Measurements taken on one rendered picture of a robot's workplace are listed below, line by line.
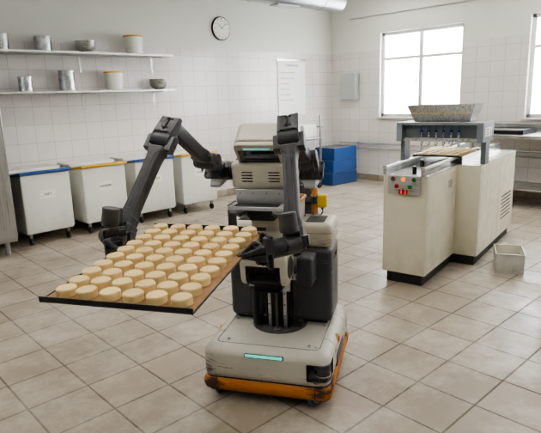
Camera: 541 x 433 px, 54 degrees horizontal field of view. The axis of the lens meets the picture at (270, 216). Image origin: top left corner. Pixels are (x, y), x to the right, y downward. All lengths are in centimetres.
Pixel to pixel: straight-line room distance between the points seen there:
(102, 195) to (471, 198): 384
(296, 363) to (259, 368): 18
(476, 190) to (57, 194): 410
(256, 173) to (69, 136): 457
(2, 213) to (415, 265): 376
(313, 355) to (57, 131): 482
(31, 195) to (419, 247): 383
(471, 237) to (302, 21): 543
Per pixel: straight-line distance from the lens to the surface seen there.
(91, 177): 611
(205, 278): 132
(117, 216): 180
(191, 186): 679
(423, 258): 409
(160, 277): 137
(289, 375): 256
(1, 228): 559
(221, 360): 263
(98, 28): 695
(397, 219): 409
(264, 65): 844
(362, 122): 914
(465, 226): 467
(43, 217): 596
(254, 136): 229
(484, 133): 457
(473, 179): 458
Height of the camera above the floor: 143
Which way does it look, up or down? 13 degrees down
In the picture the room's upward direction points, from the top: 2 degrees counter-clockwise
